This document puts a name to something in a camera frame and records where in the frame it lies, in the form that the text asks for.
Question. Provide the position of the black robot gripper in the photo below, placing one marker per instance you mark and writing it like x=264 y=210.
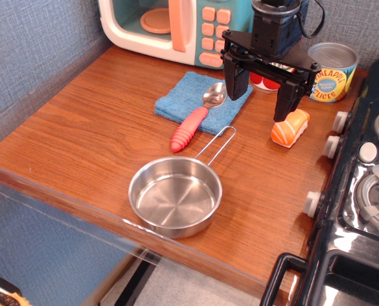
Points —
x=274 y=37

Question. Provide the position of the stainless steel pan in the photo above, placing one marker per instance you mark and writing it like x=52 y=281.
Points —
x=175 y=196

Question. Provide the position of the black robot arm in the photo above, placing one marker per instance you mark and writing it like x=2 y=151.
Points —
x=276 y=7

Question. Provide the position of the tomato sauce can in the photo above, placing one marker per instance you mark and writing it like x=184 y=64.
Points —
x=266 y=84

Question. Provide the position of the toy salmon sushi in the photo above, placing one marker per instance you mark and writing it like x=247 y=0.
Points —
x=287 y=132

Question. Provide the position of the pineapple slices can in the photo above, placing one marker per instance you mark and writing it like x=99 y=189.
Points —
x=338 y=62

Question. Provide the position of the blue folded cloth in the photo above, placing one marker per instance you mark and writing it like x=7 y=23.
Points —
x=187 y=95

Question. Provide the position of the toy microwave teal and pink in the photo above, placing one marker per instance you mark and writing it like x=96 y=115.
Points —
x=188 y=32

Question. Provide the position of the clear acrylic table guard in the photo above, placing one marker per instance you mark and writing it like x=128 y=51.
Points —
x=119 y=231

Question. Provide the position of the black toy stove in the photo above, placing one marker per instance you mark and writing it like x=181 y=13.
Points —
x=342 y=266

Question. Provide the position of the orange object at corner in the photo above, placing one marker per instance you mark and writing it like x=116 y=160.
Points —
x=13 y=299

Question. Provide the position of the spoon with red handle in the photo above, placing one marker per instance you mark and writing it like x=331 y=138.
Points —
x=213 y=97

